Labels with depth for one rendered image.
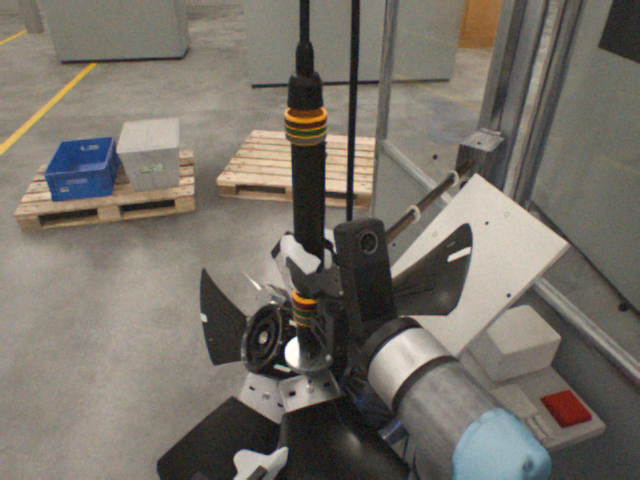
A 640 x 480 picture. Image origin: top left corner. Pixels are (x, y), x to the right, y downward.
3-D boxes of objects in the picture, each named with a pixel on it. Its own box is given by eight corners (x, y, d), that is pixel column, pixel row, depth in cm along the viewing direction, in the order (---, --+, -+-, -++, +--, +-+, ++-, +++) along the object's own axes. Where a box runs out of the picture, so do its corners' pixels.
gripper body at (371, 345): (305, 325, 55) (360, 402, 47) (304, 267, 50) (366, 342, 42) (360, 304, 58) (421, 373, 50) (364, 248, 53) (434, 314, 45)
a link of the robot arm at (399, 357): (395, 375, 39) (470, 340, 42) (365, 339, 42) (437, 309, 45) (387, 429, 43) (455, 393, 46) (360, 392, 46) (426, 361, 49)
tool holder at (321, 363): (312, 325, 74) (312, 276, 69) (350, 345, 71) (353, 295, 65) (275, 360, 69) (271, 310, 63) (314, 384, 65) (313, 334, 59)
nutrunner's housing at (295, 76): (307, 354, 73) (301, 36, 46) (327, 365, 71) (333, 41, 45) (291, 370, 70) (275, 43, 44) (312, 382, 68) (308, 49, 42)
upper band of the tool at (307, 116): (302, 128, 52) (302, 102, 51) (334, 137, 50) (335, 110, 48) (277, 140, 49) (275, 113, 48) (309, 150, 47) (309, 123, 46)
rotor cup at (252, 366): (284, 354, 92) (228, 336, 85) (330, 302, 88) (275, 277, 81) (306, 416, 81) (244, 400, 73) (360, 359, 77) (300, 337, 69)
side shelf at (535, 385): (504, 326, 134) (507, 318, 132) (602, 434, 106) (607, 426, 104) (430, 346, 128) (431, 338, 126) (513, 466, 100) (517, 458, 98)
